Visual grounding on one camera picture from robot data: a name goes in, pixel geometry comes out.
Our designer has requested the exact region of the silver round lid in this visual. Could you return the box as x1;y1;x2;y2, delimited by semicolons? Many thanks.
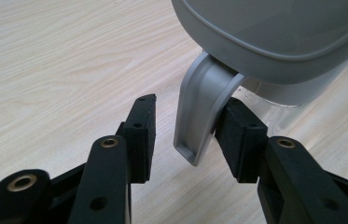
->
171;0;348;167

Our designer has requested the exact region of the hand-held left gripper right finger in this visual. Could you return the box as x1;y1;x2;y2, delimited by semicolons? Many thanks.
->
214;97;269;184

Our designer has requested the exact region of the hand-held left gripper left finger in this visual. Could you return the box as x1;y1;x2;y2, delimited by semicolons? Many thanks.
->
115;93;158;184

